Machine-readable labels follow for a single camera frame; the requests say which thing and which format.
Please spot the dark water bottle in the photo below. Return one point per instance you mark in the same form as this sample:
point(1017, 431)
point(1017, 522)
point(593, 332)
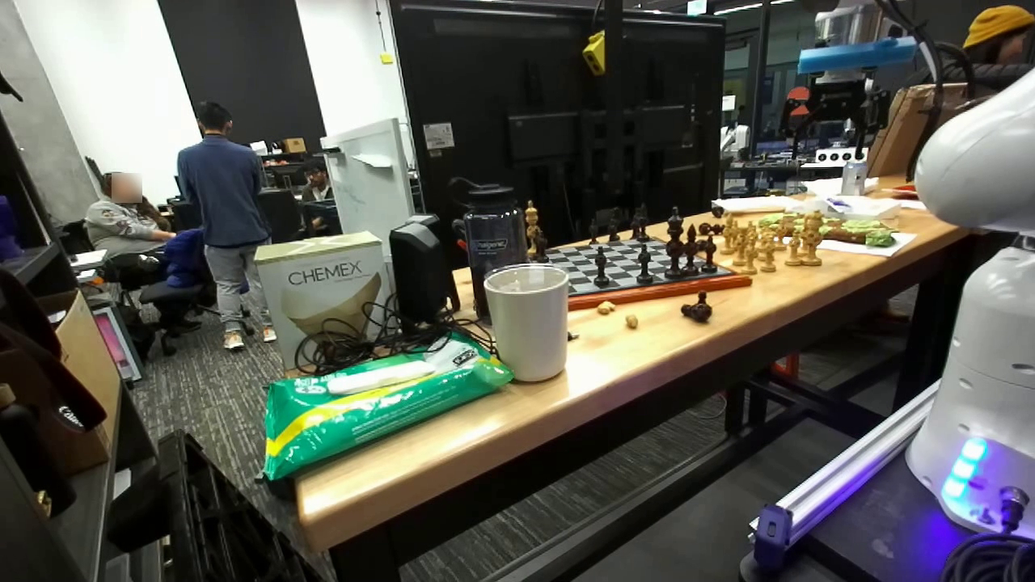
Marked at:
point(491, 231)

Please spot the white Chemex box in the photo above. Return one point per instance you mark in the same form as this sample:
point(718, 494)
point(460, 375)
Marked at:
point(322, 286)

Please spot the aluminium rail with clamps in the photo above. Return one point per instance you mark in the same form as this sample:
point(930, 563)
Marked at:
point(785, 523)

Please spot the wooden framed chess board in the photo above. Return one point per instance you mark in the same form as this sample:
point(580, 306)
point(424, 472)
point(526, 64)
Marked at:
point(573, 258)

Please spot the tall light brown chess piece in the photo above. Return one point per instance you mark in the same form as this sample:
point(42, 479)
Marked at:
point(535, 232)

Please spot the seated person grey top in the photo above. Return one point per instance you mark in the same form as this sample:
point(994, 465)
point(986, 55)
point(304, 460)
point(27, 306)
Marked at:
point(127, 227)

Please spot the green patterned brown cloth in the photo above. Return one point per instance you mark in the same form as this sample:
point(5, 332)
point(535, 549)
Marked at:
point(864, 231)

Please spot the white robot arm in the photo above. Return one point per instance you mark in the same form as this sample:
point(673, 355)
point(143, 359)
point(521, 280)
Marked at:
point(978, 439)

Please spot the light chess pieces cluster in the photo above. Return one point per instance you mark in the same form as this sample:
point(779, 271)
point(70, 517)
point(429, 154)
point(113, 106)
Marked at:
point(774, 241)

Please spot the dark chess pieces pair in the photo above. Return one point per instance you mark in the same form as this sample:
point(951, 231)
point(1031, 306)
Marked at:
point(701, 308)

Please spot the black coffee grinder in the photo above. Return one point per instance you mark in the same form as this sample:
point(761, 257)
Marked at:
point(418, 276)

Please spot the standing person blue shirt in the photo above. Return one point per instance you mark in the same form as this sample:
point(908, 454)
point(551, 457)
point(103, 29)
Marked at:
point(225, 180)

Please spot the yellow triangle marker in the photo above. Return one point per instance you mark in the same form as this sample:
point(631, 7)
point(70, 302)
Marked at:
point(593, 51)

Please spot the green wipes packet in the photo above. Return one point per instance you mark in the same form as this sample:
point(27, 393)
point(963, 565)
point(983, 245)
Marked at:
point(318, 419)

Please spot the dark chess pieces back group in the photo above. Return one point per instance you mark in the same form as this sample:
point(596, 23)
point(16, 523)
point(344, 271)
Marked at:
point(681, 242)

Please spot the person with yellow beanie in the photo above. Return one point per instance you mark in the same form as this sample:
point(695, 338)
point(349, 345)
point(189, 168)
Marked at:
point(996, 46)

